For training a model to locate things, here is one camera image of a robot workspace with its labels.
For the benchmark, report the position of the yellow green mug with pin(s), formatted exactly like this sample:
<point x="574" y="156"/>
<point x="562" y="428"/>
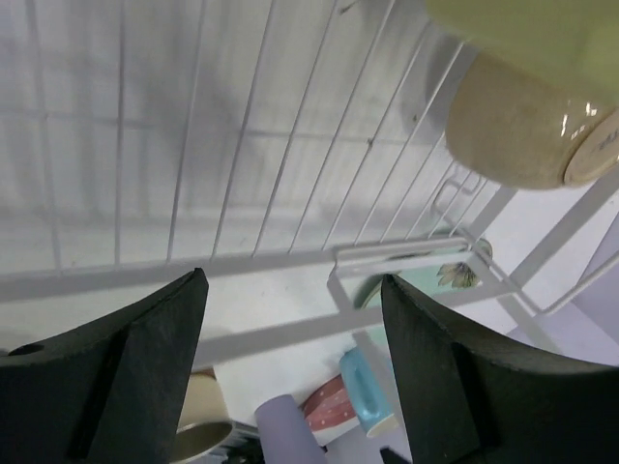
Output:
<point x="572" y="44"/>

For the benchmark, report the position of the teal floral plate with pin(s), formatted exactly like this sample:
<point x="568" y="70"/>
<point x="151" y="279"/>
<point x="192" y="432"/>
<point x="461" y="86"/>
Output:
<point x="436" y="279"/>

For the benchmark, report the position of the stainless steel cup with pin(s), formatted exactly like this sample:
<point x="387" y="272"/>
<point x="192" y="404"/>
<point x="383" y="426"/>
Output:
<point x="204" y="422"/>

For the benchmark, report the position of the light blue mug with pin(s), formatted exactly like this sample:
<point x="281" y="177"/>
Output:
<point x="368" y="401"/>

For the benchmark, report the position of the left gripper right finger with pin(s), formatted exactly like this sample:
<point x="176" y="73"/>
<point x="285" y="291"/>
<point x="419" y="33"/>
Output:
<point x="471" y="395"/>

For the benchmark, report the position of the lavender plastic cup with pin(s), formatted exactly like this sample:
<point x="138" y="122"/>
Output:
<point x="285" y="436"/>

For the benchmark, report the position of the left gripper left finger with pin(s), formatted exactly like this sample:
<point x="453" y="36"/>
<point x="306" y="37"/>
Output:
<point x="109" y="391"/>

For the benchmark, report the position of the white floral bowl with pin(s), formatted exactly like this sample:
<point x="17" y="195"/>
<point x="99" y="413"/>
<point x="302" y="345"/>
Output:
<point x="521" y="132"/>

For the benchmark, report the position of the pink polka dot plate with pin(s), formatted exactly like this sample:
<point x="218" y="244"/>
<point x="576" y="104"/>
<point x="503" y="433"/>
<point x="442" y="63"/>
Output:
<point x="329" y="412"/>

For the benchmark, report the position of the white wire dish rack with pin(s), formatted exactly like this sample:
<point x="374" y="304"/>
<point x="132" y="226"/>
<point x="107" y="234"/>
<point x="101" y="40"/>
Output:
<point x="292" y="150"/>

